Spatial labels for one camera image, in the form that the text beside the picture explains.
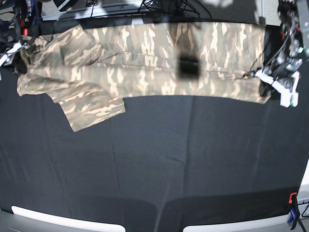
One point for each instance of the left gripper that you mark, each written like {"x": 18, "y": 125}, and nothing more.
{"x": 282, "y": 70}

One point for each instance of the camouflage t-shirt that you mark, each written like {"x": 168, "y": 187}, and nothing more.
{"x": 90, "y": 72}

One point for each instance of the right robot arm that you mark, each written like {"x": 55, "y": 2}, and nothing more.
{"x": 28, "y": 10}

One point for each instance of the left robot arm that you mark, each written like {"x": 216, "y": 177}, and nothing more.
{"x": 294, "y": 16}

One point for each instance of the red black clamp top left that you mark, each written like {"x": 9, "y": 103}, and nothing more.
{"x": 21, "y": 27}

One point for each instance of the red blue clamp bottom right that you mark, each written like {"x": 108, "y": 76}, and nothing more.
{"x": 293, "y": 211}

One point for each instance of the black table cloth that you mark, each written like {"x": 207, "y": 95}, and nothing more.
{"x": 164, "y": 164}

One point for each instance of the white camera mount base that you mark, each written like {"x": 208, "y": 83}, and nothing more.
{"x": 137, "y": 20}

